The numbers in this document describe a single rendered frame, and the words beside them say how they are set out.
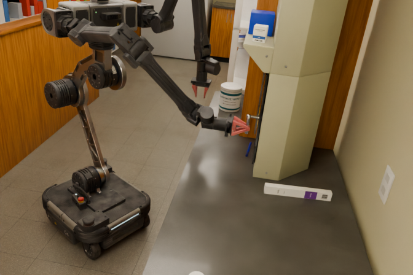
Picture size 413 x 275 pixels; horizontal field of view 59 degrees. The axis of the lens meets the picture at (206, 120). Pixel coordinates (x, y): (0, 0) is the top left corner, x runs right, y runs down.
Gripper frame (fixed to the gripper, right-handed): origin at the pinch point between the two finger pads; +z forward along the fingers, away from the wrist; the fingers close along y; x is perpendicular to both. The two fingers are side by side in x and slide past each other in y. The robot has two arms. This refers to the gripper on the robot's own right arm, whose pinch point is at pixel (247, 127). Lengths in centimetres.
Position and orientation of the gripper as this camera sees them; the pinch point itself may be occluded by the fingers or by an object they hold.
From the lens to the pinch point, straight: 156.9
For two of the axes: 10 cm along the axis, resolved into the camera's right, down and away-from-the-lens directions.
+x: -0.7, 9.1, 4.1
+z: 9.8, 1.4, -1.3
